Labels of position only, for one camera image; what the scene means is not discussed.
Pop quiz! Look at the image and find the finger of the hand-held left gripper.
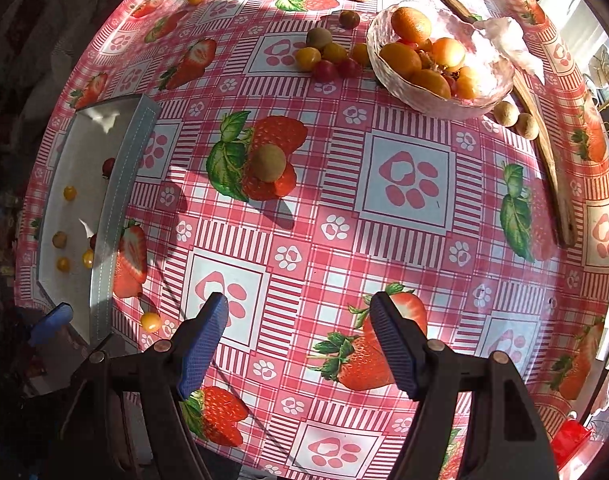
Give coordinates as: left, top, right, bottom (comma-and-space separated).
28, 302, 74, 347

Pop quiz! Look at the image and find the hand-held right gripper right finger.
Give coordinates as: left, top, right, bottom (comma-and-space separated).
370, 291, 560, 480

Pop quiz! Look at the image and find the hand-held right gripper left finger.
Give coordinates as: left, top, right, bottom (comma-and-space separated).
59, 292, 229, 480

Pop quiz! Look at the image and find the silver metal tray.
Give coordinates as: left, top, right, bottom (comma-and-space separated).
37, 94, 161, 347

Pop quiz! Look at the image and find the strawberry printed checked tablecloth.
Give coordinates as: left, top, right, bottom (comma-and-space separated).
14, 0, 609, 480

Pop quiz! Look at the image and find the red plastic container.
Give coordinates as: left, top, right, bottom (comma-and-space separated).
553, 419, 594, 467

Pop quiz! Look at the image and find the long wooden board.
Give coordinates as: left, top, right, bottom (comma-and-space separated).
407, 0, 578, 249

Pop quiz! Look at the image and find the clear glass bowl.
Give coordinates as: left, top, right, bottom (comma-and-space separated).
365, 1, 516, 121

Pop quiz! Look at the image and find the small orange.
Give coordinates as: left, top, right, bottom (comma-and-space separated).
390, 7, 432, 43
431, 37, 466, 72
409, 69, 452, 99
379, 42, 422, 80
454, 66, 482, 101

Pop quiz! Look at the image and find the crumpled white tissue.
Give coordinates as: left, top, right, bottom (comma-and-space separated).
471, 16, 546, 84

